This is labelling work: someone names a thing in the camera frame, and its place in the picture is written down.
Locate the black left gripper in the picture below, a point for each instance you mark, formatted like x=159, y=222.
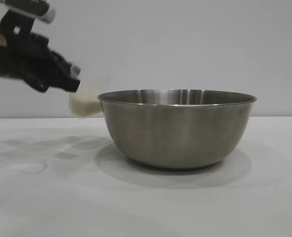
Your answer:
x=12, y=56

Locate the white rice grains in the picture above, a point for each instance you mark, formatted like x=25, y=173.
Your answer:
x=82, y=101

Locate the clear plastic measuring cup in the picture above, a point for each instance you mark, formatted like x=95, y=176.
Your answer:
x=86, y=106

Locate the stainless steel mixing bowl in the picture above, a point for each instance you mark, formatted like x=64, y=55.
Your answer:
x=178, y=128

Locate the white tablecloth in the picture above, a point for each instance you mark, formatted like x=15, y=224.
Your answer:
x=111, y=202

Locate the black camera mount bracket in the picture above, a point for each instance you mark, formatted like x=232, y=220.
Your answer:
x=10, y=22

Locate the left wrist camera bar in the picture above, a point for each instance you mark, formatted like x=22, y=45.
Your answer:
x=29, y=6

